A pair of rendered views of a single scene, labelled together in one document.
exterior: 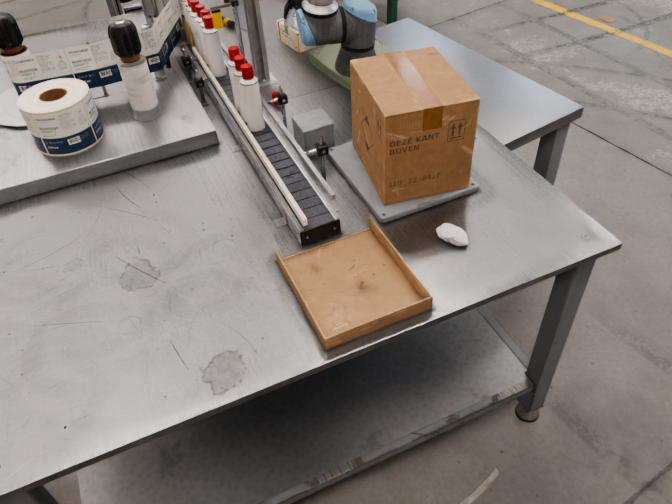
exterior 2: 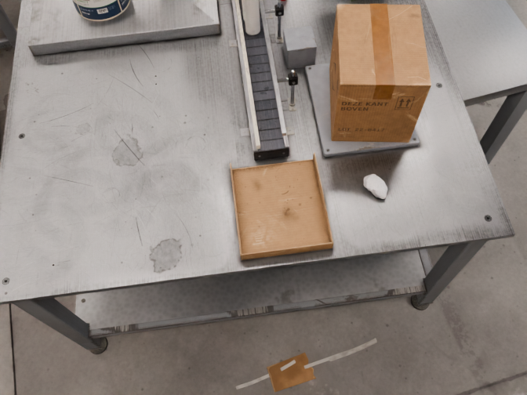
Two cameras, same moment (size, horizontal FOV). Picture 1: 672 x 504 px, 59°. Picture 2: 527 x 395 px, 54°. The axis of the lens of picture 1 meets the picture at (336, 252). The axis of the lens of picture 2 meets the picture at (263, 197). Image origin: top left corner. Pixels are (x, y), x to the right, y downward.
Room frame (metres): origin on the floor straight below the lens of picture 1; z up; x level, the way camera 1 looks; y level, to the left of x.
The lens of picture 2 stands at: (0.27, -0.20, 2.20)
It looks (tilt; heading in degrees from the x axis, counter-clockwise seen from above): 62 degrees down; 18
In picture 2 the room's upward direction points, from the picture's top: 4 degrees counter-clockwise
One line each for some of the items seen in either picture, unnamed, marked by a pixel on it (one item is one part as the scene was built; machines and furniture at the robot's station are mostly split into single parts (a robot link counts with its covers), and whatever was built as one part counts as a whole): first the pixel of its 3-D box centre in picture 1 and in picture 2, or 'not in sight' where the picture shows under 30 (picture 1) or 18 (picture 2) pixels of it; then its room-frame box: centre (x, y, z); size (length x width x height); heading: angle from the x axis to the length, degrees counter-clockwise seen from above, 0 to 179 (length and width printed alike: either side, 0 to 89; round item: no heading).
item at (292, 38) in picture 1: (301, 32); not in sight; (2.25, 0.08, 0.87); 0.16 x 0.12 x 0.07; 31
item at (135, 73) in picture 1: (134, 70); not in sight; (1.69, 0.57, 1.03); 0.09 x 0.09 x 0.30
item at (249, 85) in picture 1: (251, 98); (251, 7); (1.56, 0.22, 0.98); 0.05 x 0.05 x 0.20
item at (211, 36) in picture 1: (213, 46); not in sight; (1.92, 0.36, 0.98); 0.05 x 0.05 x 0.20
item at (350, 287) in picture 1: (350, 278); (279, 204); (0.94, -0.03, 0.85); 0.30 x 0.26 x 0.04; 22
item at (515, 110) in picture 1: (386, 100); (381, 17); (1.80, -0.21, 0.81); 0.90 x 0.90 x 0.04; 31
